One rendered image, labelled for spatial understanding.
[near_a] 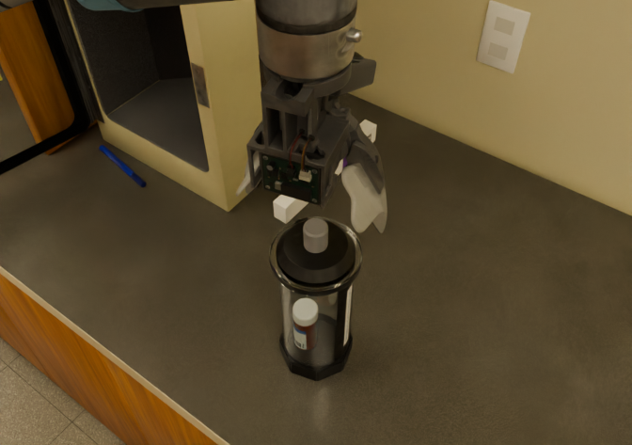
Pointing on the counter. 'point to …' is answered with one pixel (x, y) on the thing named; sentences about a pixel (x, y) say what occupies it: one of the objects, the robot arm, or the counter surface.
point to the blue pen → (122, 166)
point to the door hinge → (75, 55)
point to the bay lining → (130, 49)
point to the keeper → (200, 85)
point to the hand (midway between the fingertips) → (316, 208)
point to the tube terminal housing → (226, 53)
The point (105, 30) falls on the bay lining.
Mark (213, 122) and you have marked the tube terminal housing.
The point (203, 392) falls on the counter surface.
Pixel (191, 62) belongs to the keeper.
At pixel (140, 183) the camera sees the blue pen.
